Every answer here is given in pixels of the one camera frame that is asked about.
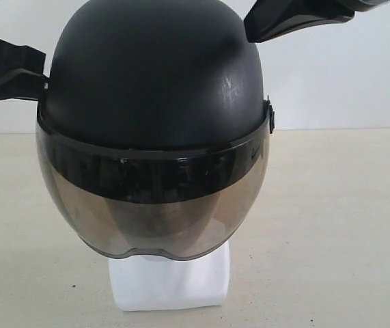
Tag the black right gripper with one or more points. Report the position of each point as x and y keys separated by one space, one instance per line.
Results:
x=270 y=19

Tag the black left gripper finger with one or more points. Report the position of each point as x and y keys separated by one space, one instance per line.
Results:
x=21 y=72

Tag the black helmet with tinted visor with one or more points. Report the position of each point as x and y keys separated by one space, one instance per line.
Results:
x=153 y=137

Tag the white mannequin head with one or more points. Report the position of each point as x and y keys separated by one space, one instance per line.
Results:
x=150 y=283

